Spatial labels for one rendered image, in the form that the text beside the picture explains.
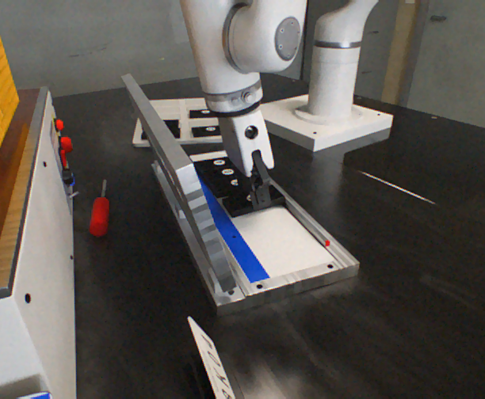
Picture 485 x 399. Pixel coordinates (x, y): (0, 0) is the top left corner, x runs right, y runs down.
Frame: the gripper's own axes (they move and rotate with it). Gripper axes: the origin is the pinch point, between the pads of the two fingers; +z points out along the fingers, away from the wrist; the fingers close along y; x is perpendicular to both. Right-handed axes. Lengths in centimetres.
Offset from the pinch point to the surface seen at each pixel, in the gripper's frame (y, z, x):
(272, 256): -13.9, 2.4, 3.7
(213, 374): -30.6, -3.8, 16.7
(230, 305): -19.8, 1.3, 12.1
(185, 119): 54, 5, -1
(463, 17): 180, 45, -249
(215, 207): 2.0, 1.7, 6.7
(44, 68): 216, 5, 48
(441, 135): 18, 18, -60
